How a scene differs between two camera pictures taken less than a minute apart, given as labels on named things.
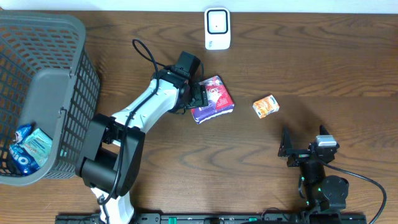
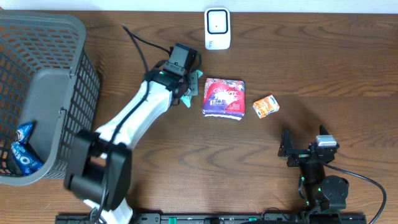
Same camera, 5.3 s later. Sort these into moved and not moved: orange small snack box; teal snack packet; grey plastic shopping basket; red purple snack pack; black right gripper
Moved: red purple snack pack; teal snack packet
Not moved: black right gripper; orange small snack box; grey plastic shopping basket
